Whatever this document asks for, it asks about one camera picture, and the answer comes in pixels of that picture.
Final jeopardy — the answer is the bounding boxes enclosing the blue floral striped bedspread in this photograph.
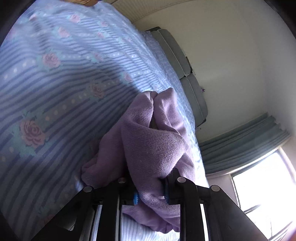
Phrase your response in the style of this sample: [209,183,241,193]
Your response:
[1,1,208,240]

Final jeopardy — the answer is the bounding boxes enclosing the grey padded headboard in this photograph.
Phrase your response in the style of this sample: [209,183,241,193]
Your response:
[148,27,208,128]

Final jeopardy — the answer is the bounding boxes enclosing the green curtain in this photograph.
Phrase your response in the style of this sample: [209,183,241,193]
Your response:
[199,113,290,175]

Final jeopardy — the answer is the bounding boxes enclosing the purple sweatshirt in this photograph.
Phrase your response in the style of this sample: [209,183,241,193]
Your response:
[81,88,208,233]

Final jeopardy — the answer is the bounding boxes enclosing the window with frame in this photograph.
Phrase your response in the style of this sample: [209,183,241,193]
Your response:
[230,148,295,240]

